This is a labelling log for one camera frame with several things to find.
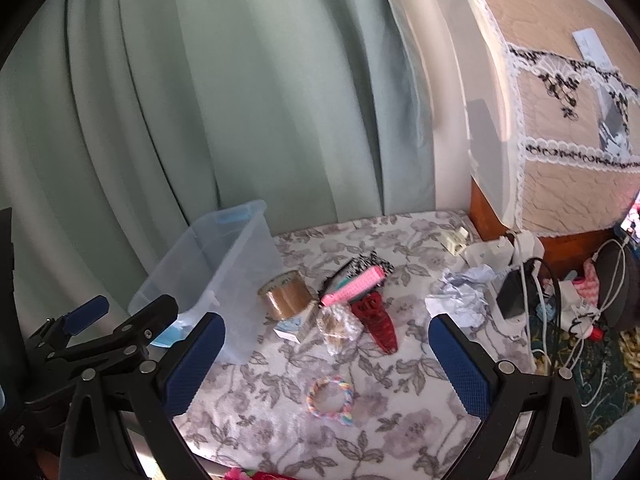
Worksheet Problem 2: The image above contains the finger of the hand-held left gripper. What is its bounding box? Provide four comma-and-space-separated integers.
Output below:
45, 294, 180, 376
25, 296, 110, 362

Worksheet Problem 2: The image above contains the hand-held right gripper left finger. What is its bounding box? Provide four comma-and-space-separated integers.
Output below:
59, 312, 227, 480

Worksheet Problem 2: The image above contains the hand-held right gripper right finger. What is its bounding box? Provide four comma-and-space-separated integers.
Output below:
427, 312, 593, 480

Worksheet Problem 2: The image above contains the white paper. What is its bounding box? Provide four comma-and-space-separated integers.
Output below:
425, 266, 493, 331

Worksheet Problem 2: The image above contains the red hair clip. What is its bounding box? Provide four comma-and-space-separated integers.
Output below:
349, 292, 400, 353

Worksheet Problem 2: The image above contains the small white blue box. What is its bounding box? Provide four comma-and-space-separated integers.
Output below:
273, 305, 321, 345

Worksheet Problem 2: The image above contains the clear plastic container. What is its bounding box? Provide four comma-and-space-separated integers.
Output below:
127, 200, 283, 366

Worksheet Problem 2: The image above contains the brown tape roll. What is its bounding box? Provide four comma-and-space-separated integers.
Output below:
257, 270, 313, 320

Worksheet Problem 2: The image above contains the rainbow braided bracelet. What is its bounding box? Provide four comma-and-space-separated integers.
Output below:
306, 375, 355, 426

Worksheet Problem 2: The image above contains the clear plastic item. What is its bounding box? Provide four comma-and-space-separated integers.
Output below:
317, 305, 361, 356

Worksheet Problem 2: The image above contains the pink hair roller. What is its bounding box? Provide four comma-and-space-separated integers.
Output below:
320, 266, 387, 307

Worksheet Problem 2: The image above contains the blue face mask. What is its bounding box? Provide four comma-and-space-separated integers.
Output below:
149, 327, 195, 349

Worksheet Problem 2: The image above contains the white power strip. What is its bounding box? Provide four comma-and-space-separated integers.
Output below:
465, 240, 541, 347

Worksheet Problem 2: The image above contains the grey floral blanket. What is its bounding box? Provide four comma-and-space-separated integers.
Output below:
170, 210, 540, 480

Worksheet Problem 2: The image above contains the black power adapter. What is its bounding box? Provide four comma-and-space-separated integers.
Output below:
495, 270, 541, 321

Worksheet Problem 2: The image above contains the flat white charger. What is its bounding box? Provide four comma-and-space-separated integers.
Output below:
479, 244, 516, 270

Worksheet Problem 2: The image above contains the cream hair claw clip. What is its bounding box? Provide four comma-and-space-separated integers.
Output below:
441, 227, 473, 256

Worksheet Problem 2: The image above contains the white plug adapter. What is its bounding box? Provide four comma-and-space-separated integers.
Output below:
557, 280, 597, 332

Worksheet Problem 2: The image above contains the black white leopard scrunchie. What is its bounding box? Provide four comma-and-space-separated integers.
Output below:
350, 255, 396, 281

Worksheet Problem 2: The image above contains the red-capped white bottle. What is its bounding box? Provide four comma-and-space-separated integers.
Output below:
570, 320, 608, 345

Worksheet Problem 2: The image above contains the tall white charger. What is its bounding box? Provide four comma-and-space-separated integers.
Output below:
515, 232, 546, 272

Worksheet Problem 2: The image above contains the dark floral rug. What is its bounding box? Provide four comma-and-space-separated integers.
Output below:
530, 305, 640, 443

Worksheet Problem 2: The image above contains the pink knitted cloth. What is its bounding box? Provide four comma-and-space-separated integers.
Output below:
574, 262, 602, 307

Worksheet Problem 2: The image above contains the wooden cabinet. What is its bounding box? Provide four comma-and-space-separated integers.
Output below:
470, 179, 640, 281

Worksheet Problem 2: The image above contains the dark round object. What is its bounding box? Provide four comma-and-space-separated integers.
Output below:
597, 247, 640, 332

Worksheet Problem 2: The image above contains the green curtain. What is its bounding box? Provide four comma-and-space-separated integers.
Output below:
0, 0, 437, 323

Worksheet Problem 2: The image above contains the white paper slip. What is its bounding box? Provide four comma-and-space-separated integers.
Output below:
572, 29, 613, 68

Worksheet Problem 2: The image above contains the black cable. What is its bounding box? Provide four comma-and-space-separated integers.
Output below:
527, 257, 568, 376

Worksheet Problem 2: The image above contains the looped white cable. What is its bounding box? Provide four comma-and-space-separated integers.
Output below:
575, 237, 640, 407

